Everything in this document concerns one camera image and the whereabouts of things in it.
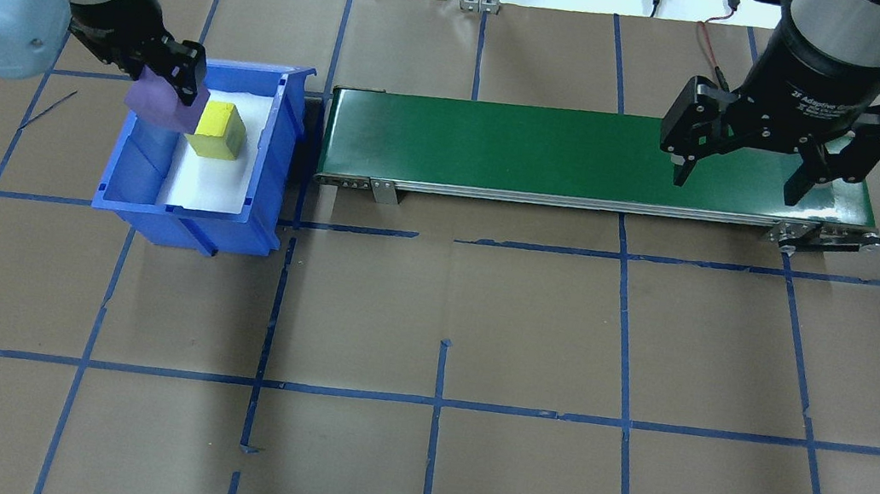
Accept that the purple foam block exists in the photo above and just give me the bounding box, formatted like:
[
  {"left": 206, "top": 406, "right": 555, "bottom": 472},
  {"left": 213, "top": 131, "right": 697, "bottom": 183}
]
[{"left": 122, "top": 61, "right": 214, "bottom": 136}]

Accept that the blue plastic storage bin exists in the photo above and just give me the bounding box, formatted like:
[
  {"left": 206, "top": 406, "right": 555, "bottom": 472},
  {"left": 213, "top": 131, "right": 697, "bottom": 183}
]
[{"left": 86, "top": 39, "right": 318, "bottom": 268}]

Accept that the yellow foam block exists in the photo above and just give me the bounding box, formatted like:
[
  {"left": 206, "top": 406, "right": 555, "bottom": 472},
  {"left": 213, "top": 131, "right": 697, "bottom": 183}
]
[{"left": 182, "top": 97, "right": 252, "bottom": 164}]

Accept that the green conveyor belt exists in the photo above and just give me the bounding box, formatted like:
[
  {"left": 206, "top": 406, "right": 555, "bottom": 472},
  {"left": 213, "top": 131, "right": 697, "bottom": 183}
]
[{"left": 311, "top": 67, "right": 880, "bottom": 275}]

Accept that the red black wire pair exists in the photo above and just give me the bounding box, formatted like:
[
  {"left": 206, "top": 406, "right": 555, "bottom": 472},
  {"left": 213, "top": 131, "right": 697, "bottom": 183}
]
[{"left": 689, "top": 0, "right": 742, "bottom": 95}]

